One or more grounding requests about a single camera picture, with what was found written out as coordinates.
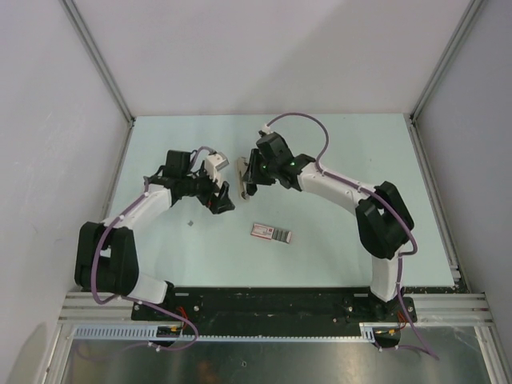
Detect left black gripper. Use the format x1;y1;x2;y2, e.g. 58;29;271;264
182;164;234;214

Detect white stapler top cover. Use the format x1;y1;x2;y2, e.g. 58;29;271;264
235;157;248;182

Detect red white staple box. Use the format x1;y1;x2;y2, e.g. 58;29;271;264
250;223;292;244

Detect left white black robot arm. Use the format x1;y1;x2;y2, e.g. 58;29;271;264
74;148;234;320

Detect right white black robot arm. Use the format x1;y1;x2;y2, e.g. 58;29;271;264
236;132;417;321

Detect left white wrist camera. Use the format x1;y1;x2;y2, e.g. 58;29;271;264
203;152;229;187

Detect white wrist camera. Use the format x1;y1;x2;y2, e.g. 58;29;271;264
259;124;272;135
203;152;229;187

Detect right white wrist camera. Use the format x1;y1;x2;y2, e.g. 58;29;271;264
259;124;272;135

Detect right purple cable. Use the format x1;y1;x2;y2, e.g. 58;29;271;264
266;112;441;360

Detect purple cable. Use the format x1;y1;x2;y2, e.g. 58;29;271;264
90;146;217;305
266;112;441;360

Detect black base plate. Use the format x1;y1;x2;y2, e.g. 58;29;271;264
131;286;418;337

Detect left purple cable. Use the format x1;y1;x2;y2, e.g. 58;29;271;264
90;146;217;305

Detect grey slotted cable duct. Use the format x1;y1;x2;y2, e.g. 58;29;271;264
71;322;379;343

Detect aluminium frame rail front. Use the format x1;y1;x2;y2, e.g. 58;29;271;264
58;290;493;326

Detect left aluminium corner post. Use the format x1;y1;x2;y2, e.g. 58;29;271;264
59;0;134;124

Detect aluminium corner post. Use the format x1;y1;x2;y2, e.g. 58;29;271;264
59;0;134;124
410;0;488;122

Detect right aluminium corner post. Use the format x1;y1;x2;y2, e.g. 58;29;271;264
410;0;488;122

